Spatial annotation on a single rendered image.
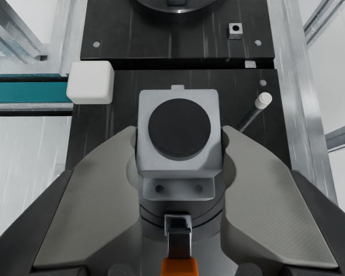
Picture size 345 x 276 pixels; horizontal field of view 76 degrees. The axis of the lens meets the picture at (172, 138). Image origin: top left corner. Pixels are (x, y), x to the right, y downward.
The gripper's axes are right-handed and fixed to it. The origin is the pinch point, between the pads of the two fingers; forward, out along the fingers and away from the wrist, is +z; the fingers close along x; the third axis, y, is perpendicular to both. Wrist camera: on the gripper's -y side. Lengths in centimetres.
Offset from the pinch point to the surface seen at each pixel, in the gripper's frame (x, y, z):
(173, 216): -0.4, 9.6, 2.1
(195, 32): 2.4, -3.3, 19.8
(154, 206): -2.2, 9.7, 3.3
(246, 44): 8.6, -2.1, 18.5
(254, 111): 5.3, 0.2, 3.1
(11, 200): -20.8, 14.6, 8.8
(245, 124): 5.3, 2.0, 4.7
